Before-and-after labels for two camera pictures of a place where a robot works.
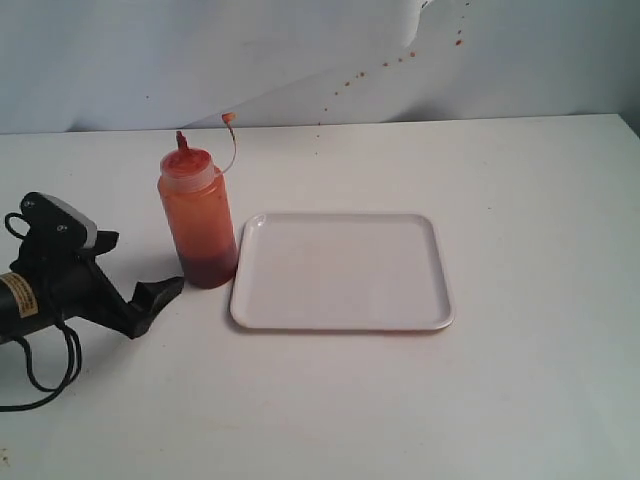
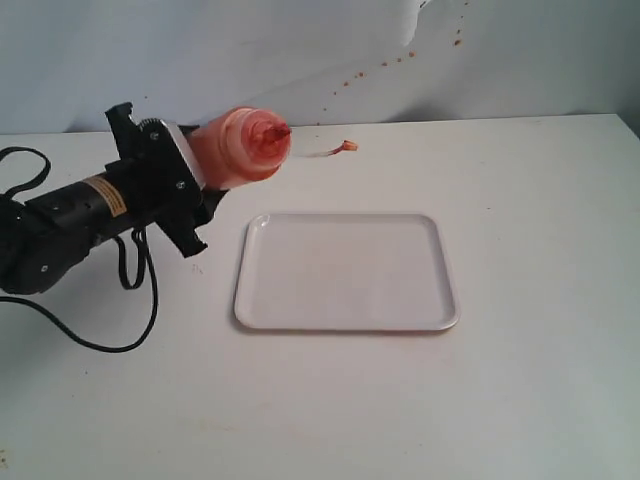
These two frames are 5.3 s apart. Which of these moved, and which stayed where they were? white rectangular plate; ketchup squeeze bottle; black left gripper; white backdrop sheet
Moved: black left gripper; ketchup squeeze bottle
Stayed: white backdrop sheet; white rectangular plate
